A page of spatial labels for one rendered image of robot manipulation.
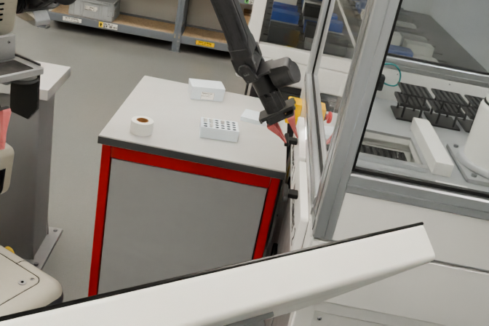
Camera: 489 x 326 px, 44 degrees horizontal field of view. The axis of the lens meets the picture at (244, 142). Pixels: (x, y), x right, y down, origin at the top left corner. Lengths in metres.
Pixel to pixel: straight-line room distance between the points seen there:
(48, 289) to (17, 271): 0.13
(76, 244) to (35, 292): 0.73
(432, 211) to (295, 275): 0.58
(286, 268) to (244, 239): 1.35
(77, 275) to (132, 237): 0.55
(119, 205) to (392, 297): 1.02
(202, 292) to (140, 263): 1.51
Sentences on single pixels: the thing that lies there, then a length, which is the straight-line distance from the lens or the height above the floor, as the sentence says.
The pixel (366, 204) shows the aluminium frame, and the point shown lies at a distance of 1.17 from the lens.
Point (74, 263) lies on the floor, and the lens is 2.62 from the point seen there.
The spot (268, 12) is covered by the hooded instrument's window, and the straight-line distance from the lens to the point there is 2.44.
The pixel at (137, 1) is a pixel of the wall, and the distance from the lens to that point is 6.00.
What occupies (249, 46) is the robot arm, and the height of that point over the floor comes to 1.17.
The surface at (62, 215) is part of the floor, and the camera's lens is 2.91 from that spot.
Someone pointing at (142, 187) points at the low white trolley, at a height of 0.60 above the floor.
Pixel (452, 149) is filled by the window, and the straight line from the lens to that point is 1.17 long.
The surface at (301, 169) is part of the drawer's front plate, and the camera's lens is 1.49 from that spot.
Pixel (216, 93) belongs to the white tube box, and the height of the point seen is 0.79.
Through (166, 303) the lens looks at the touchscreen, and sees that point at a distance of 0.58.
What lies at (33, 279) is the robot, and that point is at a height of 0.28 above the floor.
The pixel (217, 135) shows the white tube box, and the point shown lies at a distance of 1.97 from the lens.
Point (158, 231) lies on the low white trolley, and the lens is 2.03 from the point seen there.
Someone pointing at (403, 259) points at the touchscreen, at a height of 1.17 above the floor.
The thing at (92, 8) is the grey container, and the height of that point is 0.23.
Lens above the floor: 1.56
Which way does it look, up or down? 24 degrees down
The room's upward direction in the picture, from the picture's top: 11 degrees clockwise
